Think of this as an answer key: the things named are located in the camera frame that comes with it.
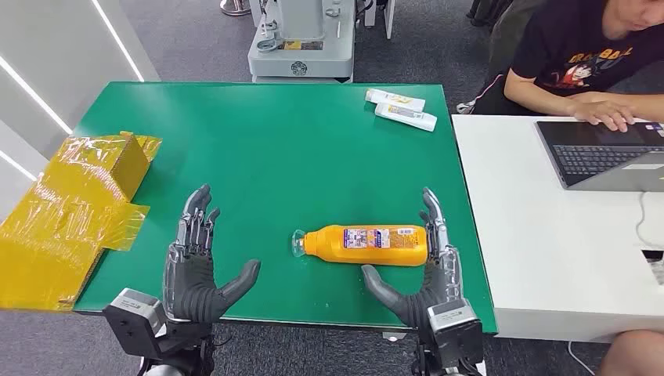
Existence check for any white cable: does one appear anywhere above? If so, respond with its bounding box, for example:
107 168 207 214
568 341 596 376
635 192 664 251

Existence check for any chrome stand base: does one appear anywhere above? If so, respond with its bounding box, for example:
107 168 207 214
219 0 253 16

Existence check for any person's right hand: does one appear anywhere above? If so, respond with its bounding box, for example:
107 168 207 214
568 98 637 132

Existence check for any black bordered device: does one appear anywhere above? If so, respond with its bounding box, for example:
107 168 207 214
642 250 664 287

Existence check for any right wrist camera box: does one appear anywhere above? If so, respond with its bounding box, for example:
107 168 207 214
426 299 485 371

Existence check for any yellow tape-wrapped cardboard box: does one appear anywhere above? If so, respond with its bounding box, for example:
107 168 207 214
0 131 163 313

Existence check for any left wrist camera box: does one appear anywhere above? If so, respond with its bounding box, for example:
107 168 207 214
103 288 168 359

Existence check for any person's knee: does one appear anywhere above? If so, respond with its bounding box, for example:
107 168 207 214
596 329 664 376

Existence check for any person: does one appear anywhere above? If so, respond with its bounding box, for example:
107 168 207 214
456 0 664 133

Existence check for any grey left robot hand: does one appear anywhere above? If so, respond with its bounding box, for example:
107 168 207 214
162 184 262 325

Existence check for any white cabinet panel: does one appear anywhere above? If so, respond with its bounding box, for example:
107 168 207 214
363 0 396 41

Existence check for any grey machine base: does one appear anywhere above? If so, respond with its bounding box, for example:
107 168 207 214
247 0 359 84

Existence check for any dark grey laptop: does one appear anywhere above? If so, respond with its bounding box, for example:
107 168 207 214
536 120 664 193

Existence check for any orange bottle with clear cap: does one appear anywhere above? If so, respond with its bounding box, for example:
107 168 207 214
291 224 431 268

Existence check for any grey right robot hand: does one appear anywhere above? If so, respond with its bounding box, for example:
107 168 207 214
360 187 464 331

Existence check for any white tube with yellow print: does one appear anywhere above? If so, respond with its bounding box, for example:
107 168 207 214
364 88 427 113
374 103 438 133

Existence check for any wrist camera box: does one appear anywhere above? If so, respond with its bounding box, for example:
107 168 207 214
103 288 168 359
426 299 485 371

